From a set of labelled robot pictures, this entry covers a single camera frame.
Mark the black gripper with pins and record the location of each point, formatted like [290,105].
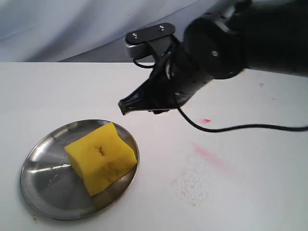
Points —
[174,80]

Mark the yellow sponge block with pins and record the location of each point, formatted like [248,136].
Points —
[100,158]

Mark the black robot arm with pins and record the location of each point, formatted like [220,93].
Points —
[231,36]

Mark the round steel plate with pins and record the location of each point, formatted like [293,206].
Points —
[50,185]

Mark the white backdrop cloth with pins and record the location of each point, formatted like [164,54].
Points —
[84,30]

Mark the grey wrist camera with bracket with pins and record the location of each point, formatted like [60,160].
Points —
[136,41]

